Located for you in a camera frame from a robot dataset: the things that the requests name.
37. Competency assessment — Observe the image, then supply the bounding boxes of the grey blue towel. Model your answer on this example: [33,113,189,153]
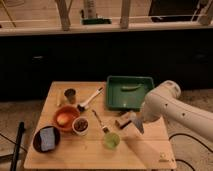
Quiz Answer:
[130,114,144,134]

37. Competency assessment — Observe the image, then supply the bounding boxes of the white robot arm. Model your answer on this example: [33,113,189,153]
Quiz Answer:
[141,80,213,142]

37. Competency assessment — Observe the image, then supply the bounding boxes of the green pepper in tray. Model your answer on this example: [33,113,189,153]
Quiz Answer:
[121,85,141,91]

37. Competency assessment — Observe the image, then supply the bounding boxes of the green plastic tray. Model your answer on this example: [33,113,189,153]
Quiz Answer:
[105,76,154,111]

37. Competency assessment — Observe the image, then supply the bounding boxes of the dark metal cup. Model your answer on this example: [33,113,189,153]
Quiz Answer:
[64,88,76,104]

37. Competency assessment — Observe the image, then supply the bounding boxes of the wooden block eraser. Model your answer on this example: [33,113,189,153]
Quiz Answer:
[115,112,131,129]

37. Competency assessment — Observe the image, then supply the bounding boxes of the orange bowl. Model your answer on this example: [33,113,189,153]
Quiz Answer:
[52,106,80,132]

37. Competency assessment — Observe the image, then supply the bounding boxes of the small fork brush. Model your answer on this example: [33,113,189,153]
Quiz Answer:
[92,110,109,134]

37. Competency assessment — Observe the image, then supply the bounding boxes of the white cup with contents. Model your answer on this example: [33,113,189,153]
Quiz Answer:
[72,117,89,136]

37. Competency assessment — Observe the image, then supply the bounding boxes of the yellow fruit in bowl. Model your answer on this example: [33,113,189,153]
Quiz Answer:
[56,113,69,126]

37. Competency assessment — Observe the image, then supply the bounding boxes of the green plastic cup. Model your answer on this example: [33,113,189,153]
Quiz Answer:
[103,132,120,149]

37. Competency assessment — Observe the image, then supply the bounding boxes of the green box on shelf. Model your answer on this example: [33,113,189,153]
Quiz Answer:
[82,18,111,25]

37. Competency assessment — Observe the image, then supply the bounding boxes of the blue sponge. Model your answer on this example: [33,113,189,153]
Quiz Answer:
[40,127,55,151]

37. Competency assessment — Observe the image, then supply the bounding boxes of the black pole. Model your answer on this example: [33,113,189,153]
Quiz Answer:
[10,122,25,171]

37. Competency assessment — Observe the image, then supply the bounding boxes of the white handled dish brush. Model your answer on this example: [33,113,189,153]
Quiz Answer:
[77,87,103,112]

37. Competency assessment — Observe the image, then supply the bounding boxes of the black cable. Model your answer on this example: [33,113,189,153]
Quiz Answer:
[168,132,213,171]

